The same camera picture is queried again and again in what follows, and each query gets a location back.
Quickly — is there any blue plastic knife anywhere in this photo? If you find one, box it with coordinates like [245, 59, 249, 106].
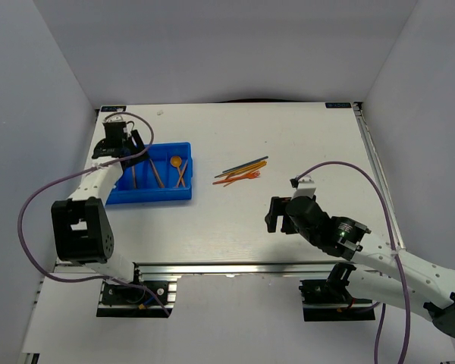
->
[131, 166, 137, 189]

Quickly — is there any orange plastic fork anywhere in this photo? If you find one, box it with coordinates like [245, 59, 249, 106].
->
[212, 171, 260, 185]

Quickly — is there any yellow plastic spoon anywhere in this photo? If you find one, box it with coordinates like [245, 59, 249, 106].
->
[170, 155, 182, 175]

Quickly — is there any orange plastic spoon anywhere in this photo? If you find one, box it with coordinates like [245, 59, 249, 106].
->
[176, 161, 188, 187]

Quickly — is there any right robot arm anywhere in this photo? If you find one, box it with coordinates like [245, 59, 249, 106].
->
[265, 196, 455, 339]

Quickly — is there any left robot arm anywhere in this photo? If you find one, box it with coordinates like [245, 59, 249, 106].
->
[51, 121, 148, 303]

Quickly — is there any blue divided bin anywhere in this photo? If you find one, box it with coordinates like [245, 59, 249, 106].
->
[107, 142, 193, 205]

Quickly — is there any blue chopstick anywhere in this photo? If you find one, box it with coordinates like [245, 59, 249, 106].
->
[214, 161, 267, 178]
[222, 155, 268, 174]

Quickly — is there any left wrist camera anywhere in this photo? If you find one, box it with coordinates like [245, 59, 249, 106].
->
[102, 115, 124, 124]

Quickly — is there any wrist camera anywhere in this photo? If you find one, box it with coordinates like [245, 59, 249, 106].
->
[292, 177, 316, 199]
[102, 115, 124, 124]

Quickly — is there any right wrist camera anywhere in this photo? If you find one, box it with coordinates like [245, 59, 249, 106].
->
[292, 177, 316, 199]

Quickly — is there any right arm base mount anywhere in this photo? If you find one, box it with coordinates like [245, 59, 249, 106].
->
[299, 263, 376, 322]

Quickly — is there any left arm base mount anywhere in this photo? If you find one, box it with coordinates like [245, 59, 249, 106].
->
[96, 275, 178, 319]

